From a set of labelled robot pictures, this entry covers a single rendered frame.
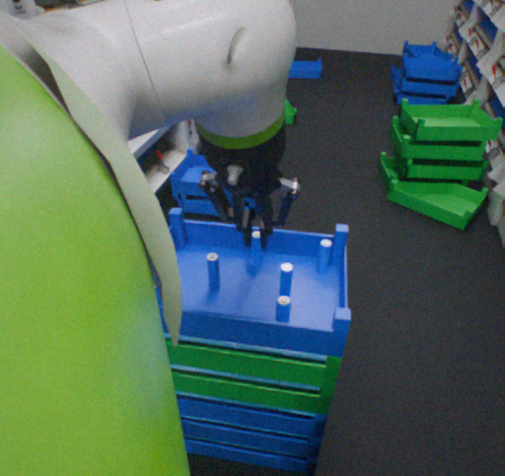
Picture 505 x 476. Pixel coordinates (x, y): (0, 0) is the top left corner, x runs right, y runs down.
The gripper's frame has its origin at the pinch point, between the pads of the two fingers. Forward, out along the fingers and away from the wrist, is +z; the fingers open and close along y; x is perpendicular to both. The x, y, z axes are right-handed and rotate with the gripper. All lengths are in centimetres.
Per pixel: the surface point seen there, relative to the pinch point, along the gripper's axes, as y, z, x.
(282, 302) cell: 5.7, -3.0, -11.8
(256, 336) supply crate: 2.6, 0.0, -16.2
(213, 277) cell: -5.7, 3.0, -7.5
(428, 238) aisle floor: 50, 73, 39
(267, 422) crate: 4.8, 21.3, -26.2
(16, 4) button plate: -49, -13, 35
